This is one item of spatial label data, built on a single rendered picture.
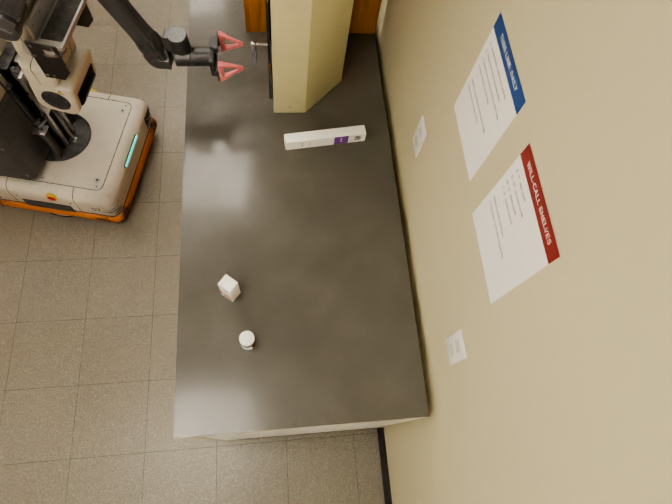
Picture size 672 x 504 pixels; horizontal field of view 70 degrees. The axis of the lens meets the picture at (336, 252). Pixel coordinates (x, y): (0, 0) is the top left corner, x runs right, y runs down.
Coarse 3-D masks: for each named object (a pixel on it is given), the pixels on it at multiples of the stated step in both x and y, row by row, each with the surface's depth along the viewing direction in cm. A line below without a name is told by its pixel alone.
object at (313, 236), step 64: (192, 0) 185; (192, 128) 164; (256, 128) 166; (320, 128) 169; (384, 128) 171; (192, 192) 155; (256, 192) 157; (320, 192) 159; (384, 192) 162; (192, 256) 147; (256, 256) 149; (320, 256) 151; (384, 256) 153; (192, 320) 140; (256, 320) 141; (320, 320) 143; (384, 320) 145; (192, 384) 133; (256, 384) 135; (320, 384) 137; (384, 384) 138
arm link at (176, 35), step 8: (168, 32) 139; (176, 32) 140; (184, 32) 140; (168, 40) 139; (176, 40) 139; (184, 40) 140; (168, 48) 143; (176, 48) 141; (184, 48) 142; (168, 56) 145; (152, 64) 147; (160, 64) 147; (168, 64) 147
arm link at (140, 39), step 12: (108, 0) 125; (120, 0) 127; (108, 12) 129; (120, 12) 129; (132, 12) 132; (120, 24) 134; (132, 24) 133; (144, 24) 137; (132, 36) 138; (144, 36) 138; (156, 36) 142; (144, 48) 141; (156, 48) 142
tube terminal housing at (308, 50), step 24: (288, 0) 127; (312, 0) 128; (336, 0) 137; (288, 24) 134; (312, 24) 136; (336, 24) 147; (288, 48) 142; (312, 48) 145; (336, 48) 157; (288, 72) 152; (312, 72) 155; (336, 72) 169; (288, 96) 162; (312, 96) 167
